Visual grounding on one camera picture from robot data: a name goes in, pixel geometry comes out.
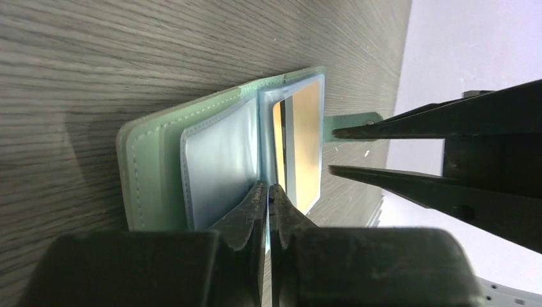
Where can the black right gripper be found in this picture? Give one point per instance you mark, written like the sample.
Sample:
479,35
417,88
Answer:
502,166

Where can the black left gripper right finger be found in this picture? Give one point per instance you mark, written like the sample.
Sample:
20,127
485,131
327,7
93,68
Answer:
326,266

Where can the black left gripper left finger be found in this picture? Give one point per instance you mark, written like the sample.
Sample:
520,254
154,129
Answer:
220,266

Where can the green card holder wallet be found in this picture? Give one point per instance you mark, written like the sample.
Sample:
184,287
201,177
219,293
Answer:
185,167

